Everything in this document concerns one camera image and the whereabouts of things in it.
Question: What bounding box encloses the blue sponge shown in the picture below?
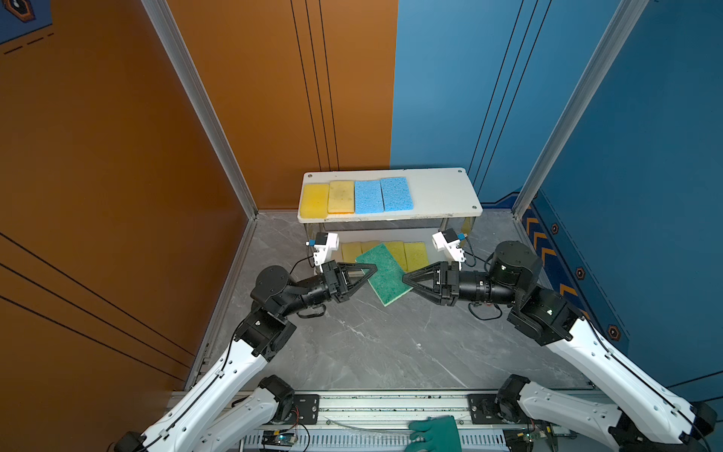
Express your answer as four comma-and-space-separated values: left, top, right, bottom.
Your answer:
380, 177, 414, 212
354, 180, 384, 215

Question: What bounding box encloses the thick yellow sponge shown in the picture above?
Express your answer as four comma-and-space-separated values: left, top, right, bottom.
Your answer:
299, 184, 329, 220

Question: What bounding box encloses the small circuit board left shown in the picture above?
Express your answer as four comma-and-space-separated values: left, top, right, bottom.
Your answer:
260, 431, 299, 450

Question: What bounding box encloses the green rubber glove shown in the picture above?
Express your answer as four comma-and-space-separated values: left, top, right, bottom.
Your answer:
405, 415, 462, 452

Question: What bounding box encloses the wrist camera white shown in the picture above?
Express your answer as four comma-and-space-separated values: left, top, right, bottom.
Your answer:
432, 228, 466, 269
306, 232, 340, 273

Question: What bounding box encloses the yellow foam sponge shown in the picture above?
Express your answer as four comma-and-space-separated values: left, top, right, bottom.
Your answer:
328, 181, 355, 215
341, 242, 363, 263
361, 241, 380, 253

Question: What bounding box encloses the white two-tier shelf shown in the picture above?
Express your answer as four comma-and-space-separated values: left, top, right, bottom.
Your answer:
297, 168, 483, 244

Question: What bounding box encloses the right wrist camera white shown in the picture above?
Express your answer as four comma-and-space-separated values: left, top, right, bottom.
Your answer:
432, 228, 466, 269

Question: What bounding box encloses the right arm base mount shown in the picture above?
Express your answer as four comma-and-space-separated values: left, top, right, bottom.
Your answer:
466, 393, 506, 425

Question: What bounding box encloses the yellow-green sponge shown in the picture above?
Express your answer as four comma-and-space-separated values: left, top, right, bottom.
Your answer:
404, 242, 429, 273
384, 241, 408, 272

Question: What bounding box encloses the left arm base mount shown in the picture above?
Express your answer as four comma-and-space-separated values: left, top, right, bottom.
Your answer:
282, 394, 320, 426

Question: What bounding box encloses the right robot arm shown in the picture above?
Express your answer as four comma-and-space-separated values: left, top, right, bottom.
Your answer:
402, 241, 717, 451

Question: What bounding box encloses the green scouring sponge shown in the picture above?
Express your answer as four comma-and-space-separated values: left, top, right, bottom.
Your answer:
355, 244, 412, 306

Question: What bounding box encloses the small circuit board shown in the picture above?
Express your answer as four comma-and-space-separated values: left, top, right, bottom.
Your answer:
504, 429, 547, 452
260, 431, 299, 450

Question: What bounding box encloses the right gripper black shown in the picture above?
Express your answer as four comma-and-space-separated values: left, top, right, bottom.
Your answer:
405, 263, 523, 307

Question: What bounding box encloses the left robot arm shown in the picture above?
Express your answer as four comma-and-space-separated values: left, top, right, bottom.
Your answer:
114, 261, 378, 451

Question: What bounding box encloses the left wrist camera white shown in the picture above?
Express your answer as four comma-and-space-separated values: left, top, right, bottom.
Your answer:
306, 232, 340, 273

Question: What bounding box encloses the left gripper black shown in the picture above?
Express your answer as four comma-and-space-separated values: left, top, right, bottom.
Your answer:
278, 264, 373, 323

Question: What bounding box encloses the small circuit board right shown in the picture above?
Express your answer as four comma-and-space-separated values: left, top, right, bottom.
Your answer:
504, 429, 547, 452

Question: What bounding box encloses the yellow foam sponge front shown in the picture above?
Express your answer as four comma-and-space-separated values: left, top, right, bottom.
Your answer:
341, 242, 363, 263

